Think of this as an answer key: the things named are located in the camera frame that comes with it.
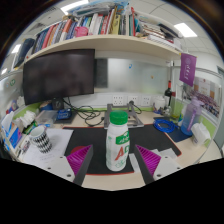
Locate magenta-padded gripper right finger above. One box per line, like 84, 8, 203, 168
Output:
133, 143, 183, 185

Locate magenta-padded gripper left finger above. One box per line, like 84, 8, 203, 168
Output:
44, 144, 95, 187

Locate white green-capped drink bottle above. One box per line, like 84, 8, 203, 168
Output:
105, 110, 131, 173

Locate flat round red coaster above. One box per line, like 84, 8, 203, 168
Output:
69, 145, 88, 155

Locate white paper sheet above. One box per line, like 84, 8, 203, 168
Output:
22, 128, 74, 164

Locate black-white checkered mug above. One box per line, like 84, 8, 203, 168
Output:
28, 124, 54, 155

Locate dark blue small mat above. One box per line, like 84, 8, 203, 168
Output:
165, 127, 193, 144

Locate black red-edged desk mat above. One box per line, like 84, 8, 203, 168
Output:
62, 123, 183, 177

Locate white tissue pack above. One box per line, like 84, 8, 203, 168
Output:
190, 122, 212, 146

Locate clear plastic box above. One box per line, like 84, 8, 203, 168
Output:
34, 109, 58, 126

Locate blue flat box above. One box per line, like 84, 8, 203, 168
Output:
55, 108, 73, 122

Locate blue tissue box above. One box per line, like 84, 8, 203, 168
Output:
0, 111, 24, 151

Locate grey metal laptop stand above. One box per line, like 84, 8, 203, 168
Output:
103, 102, 145, 130

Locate pile of white tissues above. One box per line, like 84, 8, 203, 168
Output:
19, 110, 37, 128

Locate dark wine bottle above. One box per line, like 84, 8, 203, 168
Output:
164, 80, 174, 108

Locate black computer monitor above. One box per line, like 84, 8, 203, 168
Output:
22, 48, 96, 111

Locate purple hanging pennant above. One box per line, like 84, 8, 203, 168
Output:
179, 52, 198, 88

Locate ceiling lights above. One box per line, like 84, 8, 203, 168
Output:
0, 0, 198, 76

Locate coiled blue cable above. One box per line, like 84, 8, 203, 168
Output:
152, 118, 177, 134

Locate black cable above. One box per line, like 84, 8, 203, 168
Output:
63, 98, 106, 128

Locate white wall socket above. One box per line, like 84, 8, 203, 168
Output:
128, 95, 139, 107
112, 94, 125, 107
140, 95, 153, 107

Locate wall shelf with books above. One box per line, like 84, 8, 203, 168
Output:
11, 0, 188, 69

